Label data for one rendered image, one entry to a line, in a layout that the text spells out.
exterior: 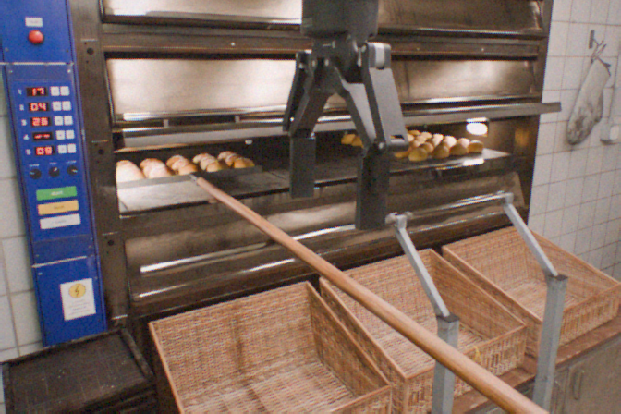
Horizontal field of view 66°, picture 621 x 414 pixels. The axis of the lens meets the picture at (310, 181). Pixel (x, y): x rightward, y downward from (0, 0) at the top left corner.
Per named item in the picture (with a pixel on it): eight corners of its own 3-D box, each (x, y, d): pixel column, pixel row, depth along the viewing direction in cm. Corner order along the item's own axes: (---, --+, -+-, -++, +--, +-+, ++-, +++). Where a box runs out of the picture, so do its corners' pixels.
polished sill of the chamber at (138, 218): (118, 225, 139) (116, 212, 138) (515, 162, 229) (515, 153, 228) (122, 230, 134) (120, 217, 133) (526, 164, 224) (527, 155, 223)
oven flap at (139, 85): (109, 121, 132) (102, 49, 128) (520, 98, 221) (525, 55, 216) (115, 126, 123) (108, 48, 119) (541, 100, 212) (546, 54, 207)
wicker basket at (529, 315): (434, 304, 207) (438, 245, 200) (515, 274, 236) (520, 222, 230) (538, 361, 167) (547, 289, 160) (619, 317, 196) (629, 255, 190)
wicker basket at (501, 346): (315, 345, 177) (315, 276, 171) (426, 306, 206) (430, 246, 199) (404, 427, 137) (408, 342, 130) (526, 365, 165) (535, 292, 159)
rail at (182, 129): (123, 138, 116) (122, 138, 118) (561, 105, 205) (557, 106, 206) (122, 129, 116) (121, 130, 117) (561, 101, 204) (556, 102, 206)
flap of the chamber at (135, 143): (125, 148, 116) (113, 152, 133) (562, 111, 205) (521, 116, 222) (123, 138, 116) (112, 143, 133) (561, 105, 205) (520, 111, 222)
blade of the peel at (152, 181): (261, 172, 189) (261, 165, 188) (114, 189, 162) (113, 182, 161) (229, 156, 219) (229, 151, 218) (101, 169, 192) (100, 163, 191)
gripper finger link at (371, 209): (384, 152, 44) (389, 153, 43) (380, 225, 45) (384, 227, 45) (358, 153, 42) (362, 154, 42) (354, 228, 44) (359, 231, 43)
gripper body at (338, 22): (286, -3, 48) (284, 91, 50) (329, -18, 40) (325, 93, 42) (348, 6, 51) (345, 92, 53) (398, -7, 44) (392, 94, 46)
